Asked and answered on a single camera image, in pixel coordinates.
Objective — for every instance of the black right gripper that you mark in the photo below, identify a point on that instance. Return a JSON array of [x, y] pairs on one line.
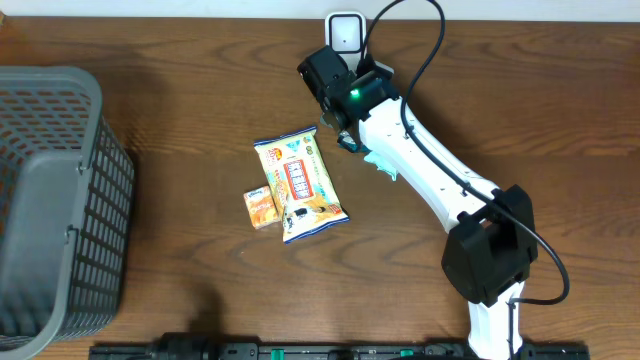
[[326, 112]]

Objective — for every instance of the light green packet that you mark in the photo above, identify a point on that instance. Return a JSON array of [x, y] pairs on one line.
[[381, 164]]

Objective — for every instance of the yellow snack bag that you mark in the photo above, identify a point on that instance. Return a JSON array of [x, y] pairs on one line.
[[300, 185]]

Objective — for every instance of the orange small carton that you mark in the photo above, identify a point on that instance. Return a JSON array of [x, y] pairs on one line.
[[261, 207]]

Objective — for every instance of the blue mouthwash bottle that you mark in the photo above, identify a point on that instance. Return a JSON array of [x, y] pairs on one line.
[[351, 143]]

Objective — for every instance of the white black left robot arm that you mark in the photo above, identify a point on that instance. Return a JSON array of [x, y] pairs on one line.
[[184, 346]]

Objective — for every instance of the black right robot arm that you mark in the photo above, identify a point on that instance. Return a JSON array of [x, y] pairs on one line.
[[488, 252]]

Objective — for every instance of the grey plastic shopping basket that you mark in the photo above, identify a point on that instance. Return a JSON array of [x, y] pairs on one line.
[[66, 199]]

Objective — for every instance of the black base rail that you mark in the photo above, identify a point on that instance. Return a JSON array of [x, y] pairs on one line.
[[253, 351]]

